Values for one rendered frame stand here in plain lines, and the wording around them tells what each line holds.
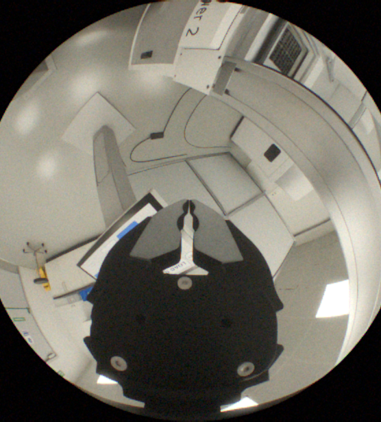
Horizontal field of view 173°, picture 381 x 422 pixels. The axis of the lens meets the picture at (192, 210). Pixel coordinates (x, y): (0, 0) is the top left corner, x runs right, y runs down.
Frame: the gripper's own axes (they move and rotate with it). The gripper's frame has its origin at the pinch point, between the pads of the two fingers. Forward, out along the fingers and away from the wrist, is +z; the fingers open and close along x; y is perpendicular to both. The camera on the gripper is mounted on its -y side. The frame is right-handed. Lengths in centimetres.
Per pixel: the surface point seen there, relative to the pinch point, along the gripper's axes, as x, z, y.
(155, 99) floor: -34, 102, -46
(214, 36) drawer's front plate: 2.3, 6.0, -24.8
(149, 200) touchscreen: -10.1, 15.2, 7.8
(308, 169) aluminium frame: 12.6, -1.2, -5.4
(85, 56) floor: -69, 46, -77
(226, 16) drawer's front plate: 3.8, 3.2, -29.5
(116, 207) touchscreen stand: -31.4, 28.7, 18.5
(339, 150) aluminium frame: 14.0, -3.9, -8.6
